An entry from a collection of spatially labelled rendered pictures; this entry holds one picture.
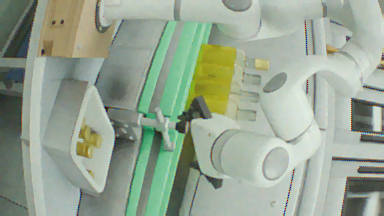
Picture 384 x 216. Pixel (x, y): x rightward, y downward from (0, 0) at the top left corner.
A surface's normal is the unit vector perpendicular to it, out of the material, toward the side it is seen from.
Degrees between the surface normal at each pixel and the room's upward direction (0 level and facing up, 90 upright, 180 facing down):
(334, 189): 90
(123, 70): 90
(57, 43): 90
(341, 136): 90
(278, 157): 55
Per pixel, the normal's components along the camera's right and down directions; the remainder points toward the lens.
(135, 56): -0.10, -0.53
